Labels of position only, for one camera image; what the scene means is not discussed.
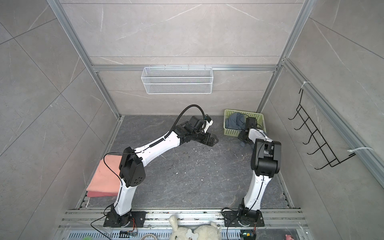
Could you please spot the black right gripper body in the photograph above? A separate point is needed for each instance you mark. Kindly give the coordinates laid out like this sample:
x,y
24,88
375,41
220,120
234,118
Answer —
x,y
242,137

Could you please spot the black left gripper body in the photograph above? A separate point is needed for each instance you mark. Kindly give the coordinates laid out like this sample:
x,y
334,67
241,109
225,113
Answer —
x,y
204,137

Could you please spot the blue-grey t-shirt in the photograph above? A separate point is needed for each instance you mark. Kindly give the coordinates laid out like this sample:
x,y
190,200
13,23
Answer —
x,y
237,121

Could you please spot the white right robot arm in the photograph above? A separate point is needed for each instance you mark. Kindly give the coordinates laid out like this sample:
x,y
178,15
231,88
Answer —
x,y
265,164

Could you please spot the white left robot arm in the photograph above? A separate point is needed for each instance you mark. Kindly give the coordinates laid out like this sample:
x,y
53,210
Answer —
x,y
134,161

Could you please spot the light green plastic basket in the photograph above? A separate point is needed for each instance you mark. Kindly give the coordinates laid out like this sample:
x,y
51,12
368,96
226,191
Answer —
x,y
260,122

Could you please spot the white plush toy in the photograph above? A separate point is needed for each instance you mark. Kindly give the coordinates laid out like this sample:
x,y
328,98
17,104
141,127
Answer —
x,y
205,232

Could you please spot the folded pink t-shirt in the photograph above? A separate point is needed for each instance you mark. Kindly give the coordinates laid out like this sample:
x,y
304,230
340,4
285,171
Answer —
x,y
105,183

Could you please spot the white wire mesh basket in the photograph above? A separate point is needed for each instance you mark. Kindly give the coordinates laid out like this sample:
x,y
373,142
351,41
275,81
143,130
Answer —
x,y
177,80

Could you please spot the black wire hook rack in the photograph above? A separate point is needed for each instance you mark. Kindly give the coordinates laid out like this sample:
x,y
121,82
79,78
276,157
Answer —
x,y
316,137

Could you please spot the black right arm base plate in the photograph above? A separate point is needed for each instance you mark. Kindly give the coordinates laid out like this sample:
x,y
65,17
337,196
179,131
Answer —
x,y
249,219

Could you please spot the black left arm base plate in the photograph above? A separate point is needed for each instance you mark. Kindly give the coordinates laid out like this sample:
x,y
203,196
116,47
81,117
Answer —
x,y
128,220

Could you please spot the aluminium frame post right corner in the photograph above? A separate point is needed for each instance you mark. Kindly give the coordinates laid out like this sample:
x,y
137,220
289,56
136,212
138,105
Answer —
x,y
304,14

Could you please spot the aluminium frame post corner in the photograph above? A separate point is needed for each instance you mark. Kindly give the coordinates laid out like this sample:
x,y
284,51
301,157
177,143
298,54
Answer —
x,y
73,37
304,14

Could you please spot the aluminium front rail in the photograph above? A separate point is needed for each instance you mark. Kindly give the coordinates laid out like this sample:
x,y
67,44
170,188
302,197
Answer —
x,y
159,219

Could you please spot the aluminium frame post left corner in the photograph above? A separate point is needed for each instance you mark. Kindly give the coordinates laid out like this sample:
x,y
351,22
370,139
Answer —
x,y
73,37

